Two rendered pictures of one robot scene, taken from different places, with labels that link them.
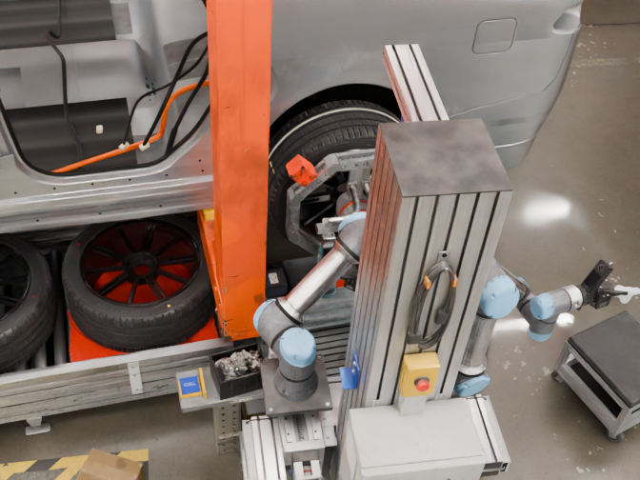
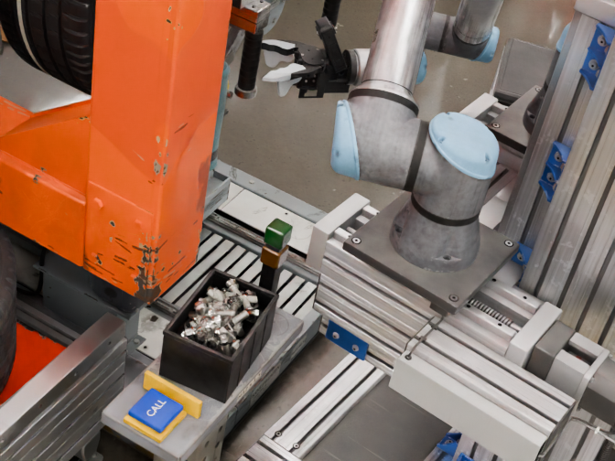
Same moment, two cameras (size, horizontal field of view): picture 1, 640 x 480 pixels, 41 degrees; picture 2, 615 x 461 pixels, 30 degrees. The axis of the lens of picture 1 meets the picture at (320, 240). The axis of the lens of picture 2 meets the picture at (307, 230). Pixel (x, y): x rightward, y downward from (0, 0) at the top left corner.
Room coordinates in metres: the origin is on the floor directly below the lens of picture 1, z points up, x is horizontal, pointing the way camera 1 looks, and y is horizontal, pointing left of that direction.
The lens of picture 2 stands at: (0.85, 1.32, 2.02)
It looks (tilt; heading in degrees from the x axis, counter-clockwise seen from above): 39 degrees down; 311
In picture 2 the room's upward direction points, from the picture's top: 12 degrees clockwise
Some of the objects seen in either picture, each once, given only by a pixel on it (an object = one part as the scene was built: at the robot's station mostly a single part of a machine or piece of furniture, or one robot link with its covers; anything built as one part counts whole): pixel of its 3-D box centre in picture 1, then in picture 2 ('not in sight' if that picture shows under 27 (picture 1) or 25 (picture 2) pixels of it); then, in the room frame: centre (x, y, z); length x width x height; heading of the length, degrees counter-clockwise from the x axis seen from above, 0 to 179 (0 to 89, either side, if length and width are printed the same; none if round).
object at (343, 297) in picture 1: (331, 263); not in sight; (2.69, -0.07, 0.32); 0.40 x 0.30 x 0.28; 108
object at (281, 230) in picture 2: not in sight; (278, 233); (1.97, 0.10, 0.64); 0.04 x 0.04 x 0.04; 18
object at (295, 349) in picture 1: (296, 351); (453, 163); (1.68, 0.04, 0.98); 0.13 x 0.12 x 0.14; 38
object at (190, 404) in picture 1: (233, 383); (208, 369); (1.91, 0.29, 0.44); 0.43 x 0.17 x 0.03; 108
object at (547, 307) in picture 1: (550, 305); not in sight; (1.78, -0.74, 1.21); 0.11 x 0.08 x 0.09; 117
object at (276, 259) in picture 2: not in sight; (274, 253); (1.97, 0.10, 0.59); 0.04 x 0.04 x 0.04; 18
